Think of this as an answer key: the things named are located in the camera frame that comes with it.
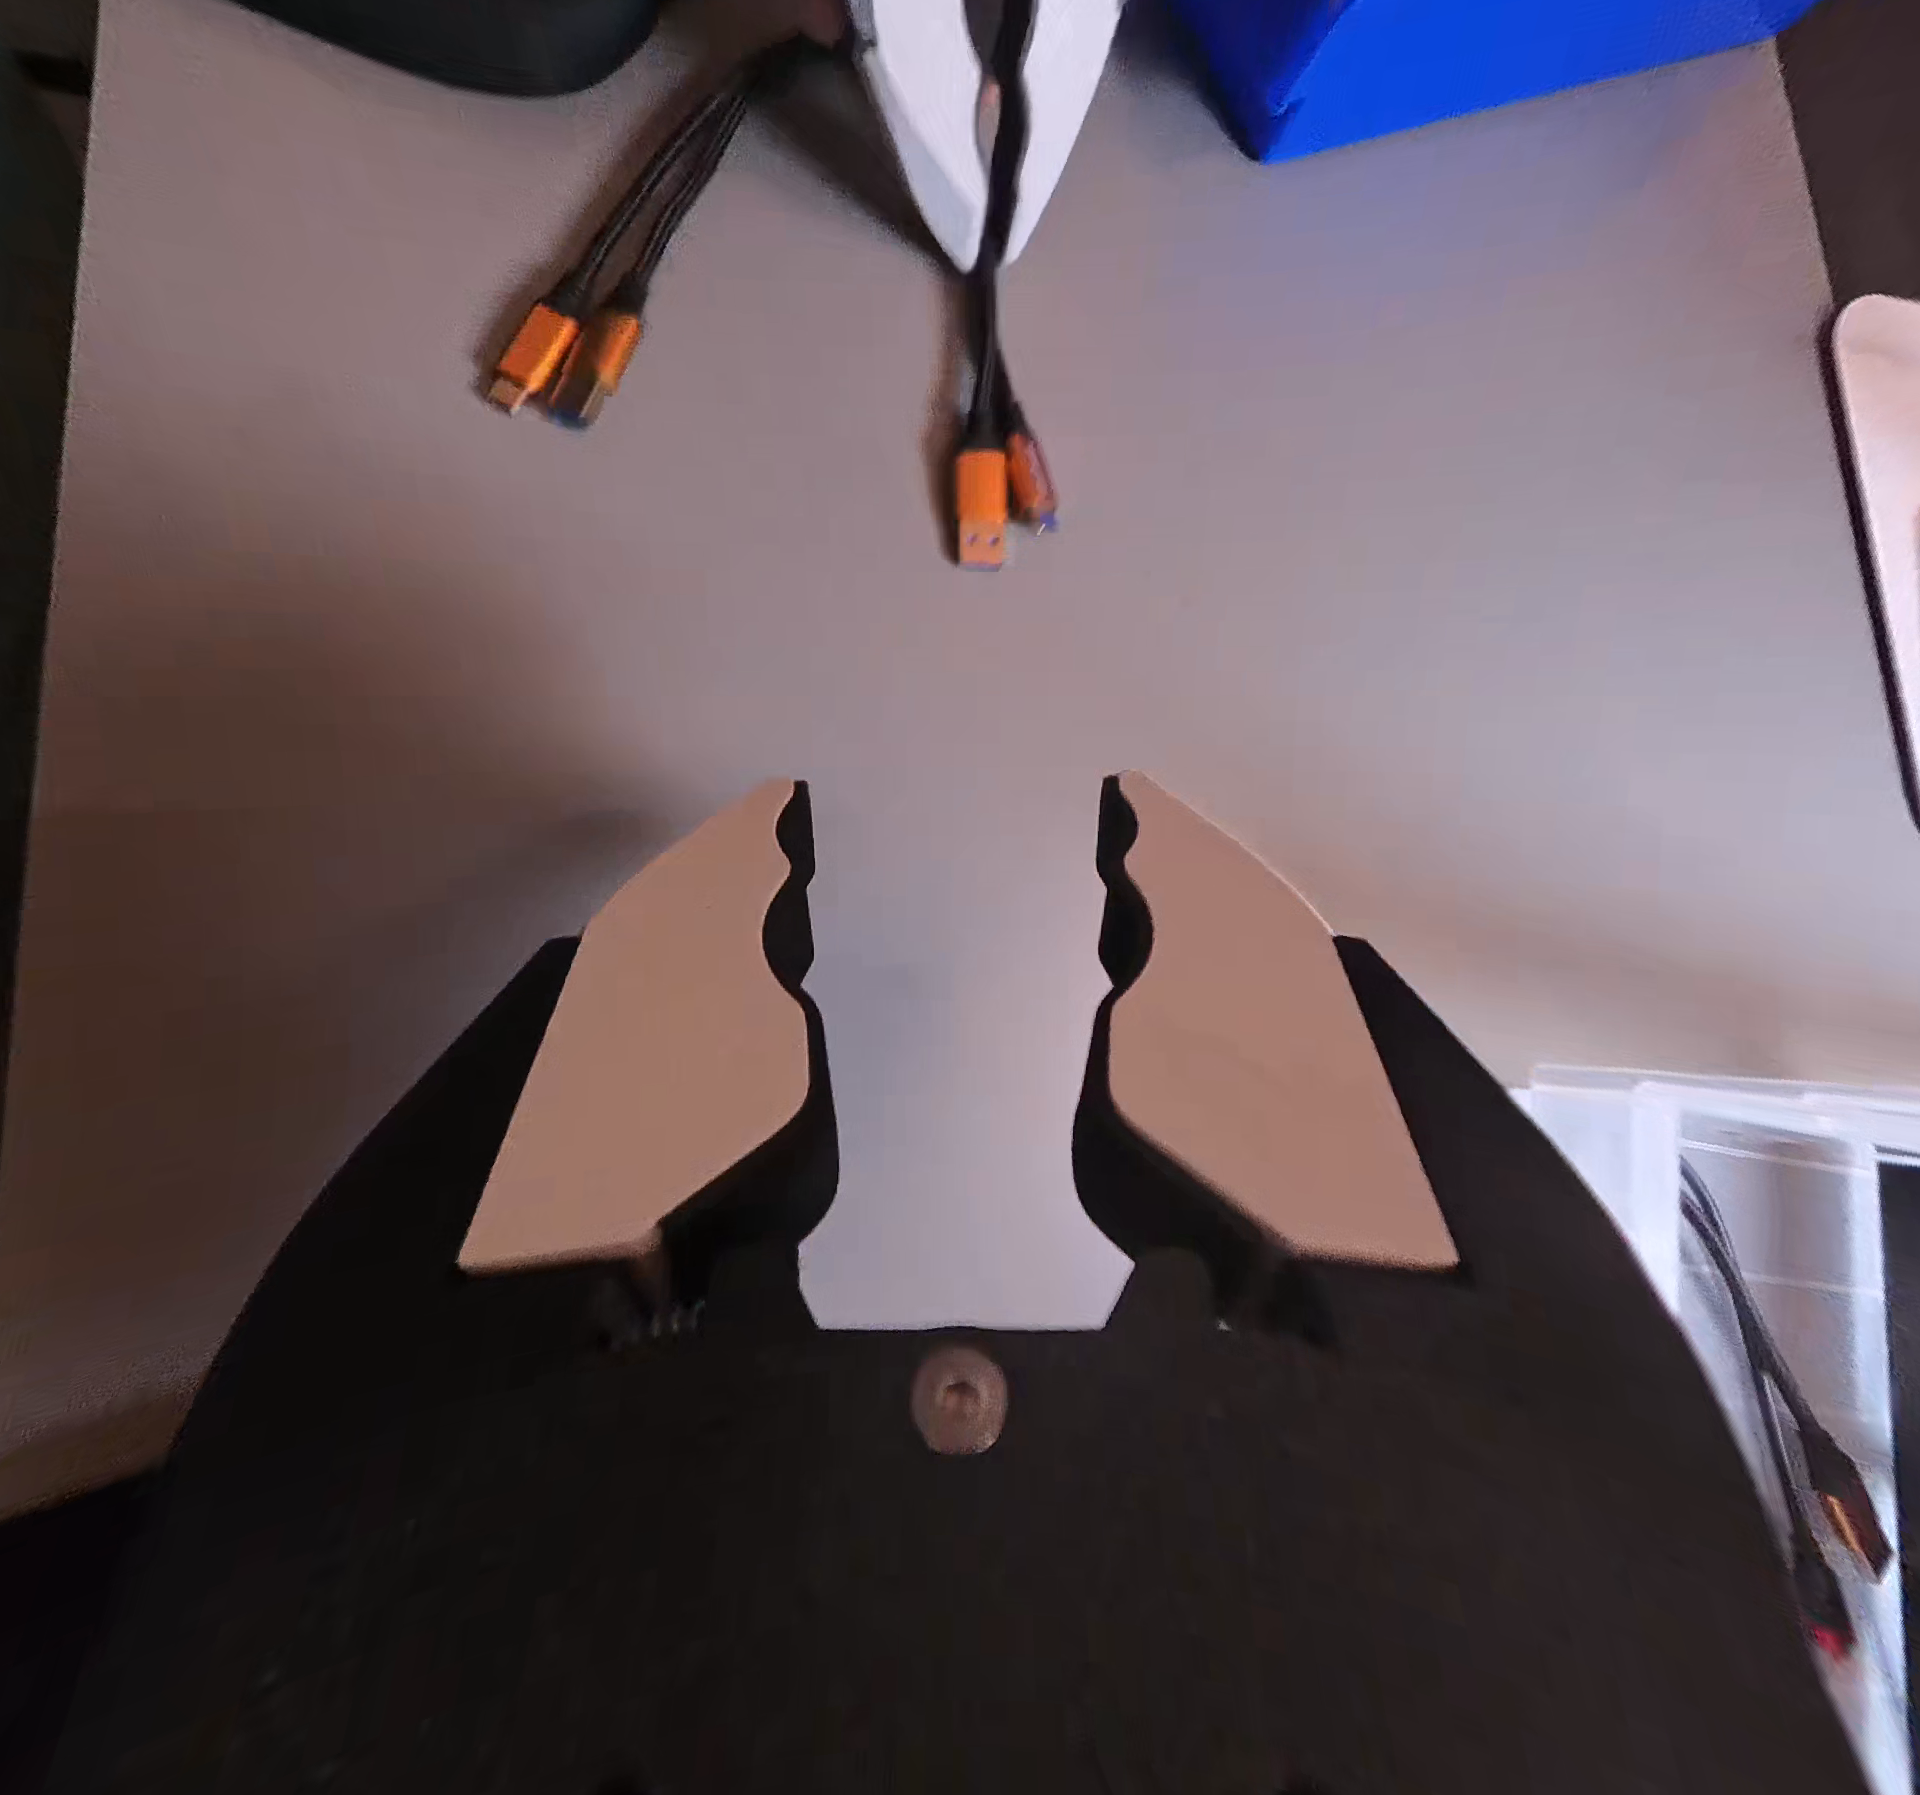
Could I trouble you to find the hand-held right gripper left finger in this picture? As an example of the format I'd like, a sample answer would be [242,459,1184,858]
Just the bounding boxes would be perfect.
[452,776,841,1279]

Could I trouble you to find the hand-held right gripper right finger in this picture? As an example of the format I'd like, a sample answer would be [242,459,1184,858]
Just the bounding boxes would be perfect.
[1074,768,1463,1279]

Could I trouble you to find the clear plastic bin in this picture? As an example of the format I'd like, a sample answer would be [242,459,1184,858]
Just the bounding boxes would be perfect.
[1504,1065,1920,1795]

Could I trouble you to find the black usb cable orange plugs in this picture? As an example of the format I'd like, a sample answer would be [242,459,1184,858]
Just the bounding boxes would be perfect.
[483,33,1023,568]
[1676,1156,1899,1585]
[546,33,1062,537]

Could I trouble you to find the white document stand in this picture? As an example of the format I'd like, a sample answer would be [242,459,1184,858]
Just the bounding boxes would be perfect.
[1820,295,1920,838]

